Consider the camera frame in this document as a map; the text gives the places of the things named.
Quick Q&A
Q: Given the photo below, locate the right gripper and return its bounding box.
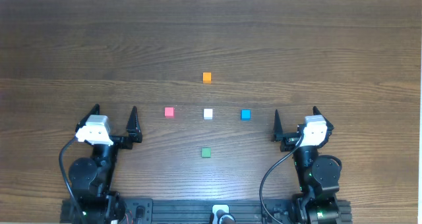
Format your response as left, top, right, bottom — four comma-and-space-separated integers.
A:
271, 105, 335, 153

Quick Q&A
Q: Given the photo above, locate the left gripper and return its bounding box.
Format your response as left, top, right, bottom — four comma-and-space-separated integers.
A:
75, 103, 143, 150

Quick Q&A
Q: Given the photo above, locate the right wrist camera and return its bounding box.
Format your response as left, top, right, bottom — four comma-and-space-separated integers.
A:
301, 115, 328, 148

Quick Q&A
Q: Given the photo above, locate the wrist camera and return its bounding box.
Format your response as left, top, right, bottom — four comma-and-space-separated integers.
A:
75, 114, 115, 147
301, 115, 328, 148

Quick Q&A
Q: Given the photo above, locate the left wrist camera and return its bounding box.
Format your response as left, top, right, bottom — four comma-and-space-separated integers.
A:
75, 114, 115, 147

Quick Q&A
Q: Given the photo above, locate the black cable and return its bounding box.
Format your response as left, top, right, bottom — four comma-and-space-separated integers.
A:
258, 134, 304, 218
58, 136, 87, 224

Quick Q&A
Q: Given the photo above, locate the mounting rail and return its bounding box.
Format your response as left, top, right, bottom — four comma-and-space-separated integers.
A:
61, 197, 353, 224

